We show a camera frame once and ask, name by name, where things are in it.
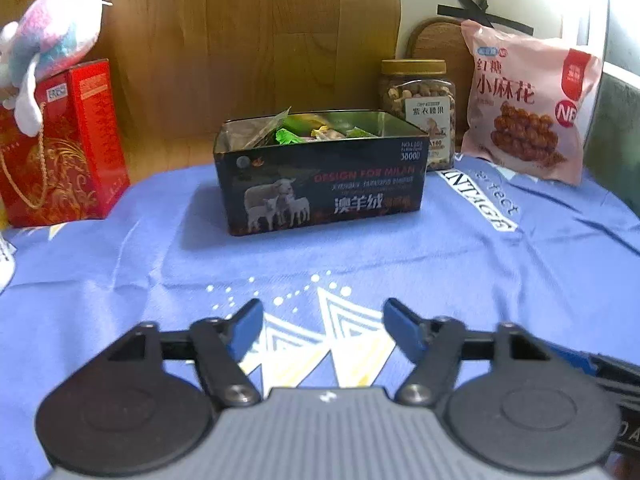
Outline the pink snack bag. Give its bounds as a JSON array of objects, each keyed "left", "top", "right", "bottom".
[{"left": 459, "top": 19, "right": 603, "bottom": 187}]

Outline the blue printed cloth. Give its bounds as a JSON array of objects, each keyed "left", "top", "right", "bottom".
[{"left": 0, "top": 152, "right": 640, "bottom": 480}]

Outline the black tape cross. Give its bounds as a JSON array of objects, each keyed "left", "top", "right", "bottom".
[{"left": 437, "top": 0, "right": 536, "bottom": 36}]

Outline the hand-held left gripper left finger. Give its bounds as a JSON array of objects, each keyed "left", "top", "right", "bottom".
[{"left": 107, "top": 299, "right": 265, "bottom": 408}]

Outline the black tin box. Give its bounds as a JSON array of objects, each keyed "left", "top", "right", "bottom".
[{"left": 214, "top": 109, "right": 431, "bottom": 237}]

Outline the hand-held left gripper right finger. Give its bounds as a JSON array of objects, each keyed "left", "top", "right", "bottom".
[{"left": 382, "top": 298, "right": 551, "bottom": 408}]

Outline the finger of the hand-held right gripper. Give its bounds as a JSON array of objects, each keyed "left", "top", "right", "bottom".
[{"left": 542, "top": 342, "right": 640, "bottom": 403}]

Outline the pile of snacks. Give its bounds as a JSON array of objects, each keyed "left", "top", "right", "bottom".
[{"left": 250, "top": 106, "right": 386, "bottom": 149}]

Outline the pink and blue plush toy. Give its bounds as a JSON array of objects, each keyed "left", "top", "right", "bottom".
[{"left": 0, "top": 0, "right": 112, "bottom": 137}]

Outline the nut jar with gold lid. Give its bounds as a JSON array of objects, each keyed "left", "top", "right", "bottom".
[{"left": 378, "top": 59, "right": 458, "bottom": 170}]

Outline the round wooden board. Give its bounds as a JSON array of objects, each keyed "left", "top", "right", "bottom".
[{"left": 406, "top": 17, "right": 481, "bottom": 111}]

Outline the white printed paper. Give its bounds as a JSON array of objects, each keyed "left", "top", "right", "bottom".
[{"left": 0, "top": 237, "right": 19, "bottom": 292}]

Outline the red gift bag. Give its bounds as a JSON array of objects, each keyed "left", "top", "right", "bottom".
[{"left": 0, "top": 59, "right": 132, "bottom": 228}]

